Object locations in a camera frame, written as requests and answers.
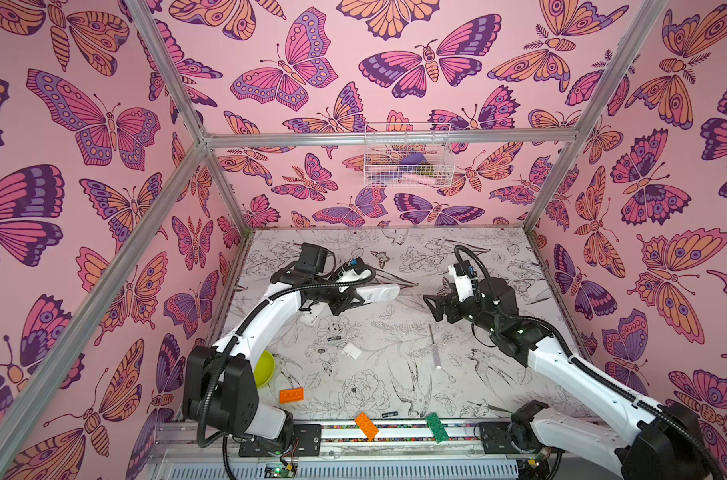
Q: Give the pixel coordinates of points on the white wire basket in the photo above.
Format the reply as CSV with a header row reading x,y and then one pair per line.
x,y
404,156

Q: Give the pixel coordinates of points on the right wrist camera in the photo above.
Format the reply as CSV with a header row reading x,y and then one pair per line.
x,y
464,279

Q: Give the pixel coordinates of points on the purple object in basket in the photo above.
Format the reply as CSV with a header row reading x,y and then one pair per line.
x,y
413,160

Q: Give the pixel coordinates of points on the aluminium front rail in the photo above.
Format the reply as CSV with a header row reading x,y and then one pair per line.
x,y
398,439

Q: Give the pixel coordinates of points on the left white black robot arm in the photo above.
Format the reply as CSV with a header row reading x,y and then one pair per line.
x,y
221,393

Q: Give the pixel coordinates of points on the orange lego brick on rail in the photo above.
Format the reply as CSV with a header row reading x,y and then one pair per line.
x,y
366,425

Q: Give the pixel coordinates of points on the small green circuit board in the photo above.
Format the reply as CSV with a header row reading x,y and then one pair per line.
x,y
280,471

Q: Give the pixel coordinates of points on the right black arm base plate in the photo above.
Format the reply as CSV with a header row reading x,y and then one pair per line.
x,y
510,437

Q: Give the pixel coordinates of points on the white battery cover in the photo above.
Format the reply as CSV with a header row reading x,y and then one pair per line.
x,y
353,351

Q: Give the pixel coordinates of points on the orange lego brick left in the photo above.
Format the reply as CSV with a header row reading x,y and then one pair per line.
x,y
292,395

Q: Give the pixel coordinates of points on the white slotted cable duct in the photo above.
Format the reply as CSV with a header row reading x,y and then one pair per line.
x,y
396,469

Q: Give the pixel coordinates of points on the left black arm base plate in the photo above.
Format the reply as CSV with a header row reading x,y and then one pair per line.
x,y
299,440

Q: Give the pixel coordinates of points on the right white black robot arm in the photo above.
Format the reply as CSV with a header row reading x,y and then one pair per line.
x,y
640,438

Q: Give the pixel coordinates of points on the lime green bowl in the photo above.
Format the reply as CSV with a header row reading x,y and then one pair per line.
x,y
265,369

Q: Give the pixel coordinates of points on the white remote control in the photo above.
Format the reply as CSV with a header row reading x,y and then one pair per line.
x,y
376,293

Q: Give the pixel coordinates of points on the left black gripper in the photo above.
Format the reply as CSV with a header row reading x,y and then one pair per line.
x,y
343,300

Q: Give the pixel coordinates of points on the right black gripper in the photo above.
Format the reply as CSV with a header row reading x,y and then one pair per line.
x,y
454,307

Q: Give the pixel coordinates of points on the thin grey screwdriver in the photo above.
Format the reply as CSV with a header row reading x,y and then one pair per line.
x,y
435,350

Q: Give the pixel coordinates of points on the green lego brick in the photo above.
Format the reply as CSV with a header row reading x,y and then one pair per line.
x,y
437,428

